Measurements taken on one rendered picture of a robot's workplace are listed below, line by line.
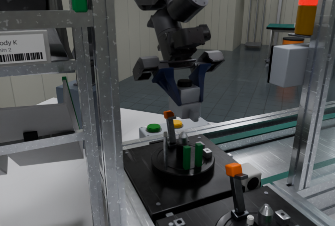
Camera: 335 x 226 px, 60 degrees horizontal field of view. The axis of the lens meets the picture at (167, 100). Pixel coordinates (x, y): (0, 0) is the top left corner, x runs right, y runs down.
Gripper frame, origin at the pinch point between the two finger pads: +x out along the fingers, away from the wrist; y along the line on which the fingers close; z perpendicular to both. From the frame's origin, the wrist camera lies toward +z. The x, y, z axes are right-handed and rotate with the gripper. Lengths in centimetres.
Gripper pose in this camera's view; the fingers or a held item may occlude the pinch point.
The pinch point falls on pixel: (186, 88)
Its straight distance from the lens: 58.5
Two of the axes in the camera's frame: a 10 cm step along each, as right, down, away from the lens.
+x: 2.6, 9.3, -2.7
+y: 9.1, -1.4, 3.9
